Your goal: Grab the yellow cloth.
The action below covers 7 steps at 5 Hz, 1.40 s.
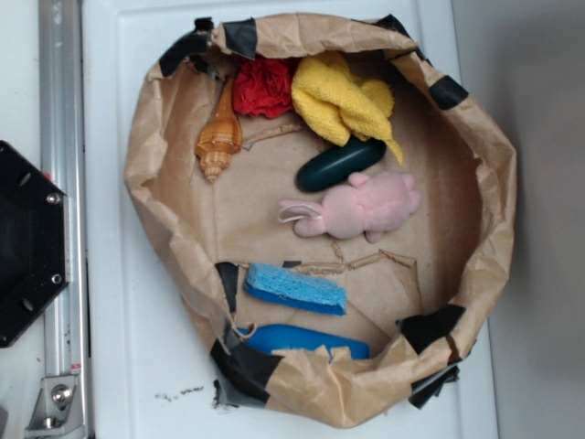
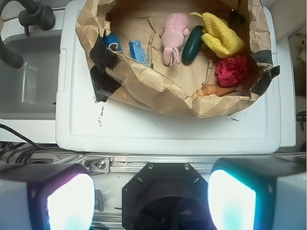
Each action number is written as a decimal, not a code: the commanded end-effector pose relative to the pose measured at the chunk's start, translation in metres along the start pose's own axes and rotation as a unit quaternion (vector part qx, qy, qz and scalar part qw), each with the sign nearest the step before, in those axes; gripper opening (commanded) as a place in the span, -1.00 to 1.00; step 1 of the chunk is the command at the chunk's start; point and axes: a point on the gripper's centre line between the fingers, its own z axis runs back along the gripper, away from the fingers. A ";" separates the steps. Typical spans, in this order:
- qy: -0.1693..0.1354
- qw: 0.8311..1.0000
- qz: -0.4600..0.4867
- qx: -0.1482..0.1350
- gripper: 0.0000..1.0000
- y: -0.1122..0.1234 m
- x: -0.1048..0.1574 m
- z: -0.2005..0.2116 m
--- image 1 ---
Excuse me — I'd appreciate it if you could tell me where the yellow cloth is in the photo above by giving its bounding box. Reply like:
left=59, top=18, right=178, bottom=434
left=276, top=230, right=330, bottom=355
left=292, top=51, right=404, bottom=165

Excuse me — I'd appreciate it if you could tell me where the red crumpled cloth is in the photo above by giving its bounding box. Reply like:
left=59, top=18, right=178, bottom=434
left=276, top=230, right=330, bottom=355
left=232, top=57, right=299, bottom=119

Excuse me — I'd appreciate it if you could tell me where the brown paper bag bin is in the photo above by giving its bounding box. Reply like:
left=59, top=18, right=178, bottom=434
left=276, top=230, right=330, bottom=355
left=124, top=13, right=516, bottom=428

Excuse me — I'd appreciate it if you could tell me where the dark green oval case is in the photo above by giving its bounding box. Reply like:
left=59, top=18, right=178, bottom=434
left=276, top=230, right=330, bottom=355
left=295, top=136, right=388, bottom=192

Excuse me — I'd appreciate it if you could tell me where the blue sponge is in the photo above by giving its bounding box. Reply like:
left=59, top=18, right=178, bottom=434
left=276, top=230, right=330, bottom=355
left=244, top=263, right=346, bottom=316

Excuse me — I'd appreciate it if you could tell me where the pink plush bunny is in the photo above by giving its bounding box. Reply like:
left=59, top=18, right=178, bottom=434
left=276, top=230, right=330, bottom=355
left=279, top=171, right=421, bottom=243

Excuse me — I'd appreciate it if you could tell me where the orange spiral seashell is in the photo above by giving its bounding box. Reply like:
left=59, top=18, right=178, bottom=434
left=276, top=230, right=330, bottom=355
left=195, top=76, right=243, bottom=183

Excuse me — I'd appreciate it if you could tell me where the blue plastic capsule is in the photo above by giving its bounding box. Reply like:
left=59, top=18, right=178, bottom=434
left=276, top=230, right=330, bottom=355
left=239, top=324, right=370, bottom=359

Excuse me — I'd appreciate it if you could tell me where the white tray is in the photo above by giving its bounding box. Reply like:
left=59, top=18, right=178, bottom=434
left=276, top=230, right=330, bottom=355
left=81, top=1, right=498, bottom=438

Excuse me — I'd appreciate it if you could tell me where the aluminium rail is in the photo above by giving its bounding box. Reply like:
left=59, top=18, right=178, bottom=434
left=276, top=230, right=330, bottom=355
left=38, top=1, right=94, bottom=438

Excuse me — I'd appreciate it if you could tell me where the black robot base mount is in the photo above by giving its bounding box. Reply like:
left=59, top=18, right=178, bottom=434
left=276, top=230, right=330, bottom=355
left=1, top=141, right=69, bottom=348

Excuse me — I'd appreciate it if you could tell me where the metal corner bracket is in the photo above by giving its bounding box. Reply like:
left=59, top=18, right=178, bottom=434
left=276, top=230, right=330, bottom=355
left=25, top=375, right=83, bottom=438

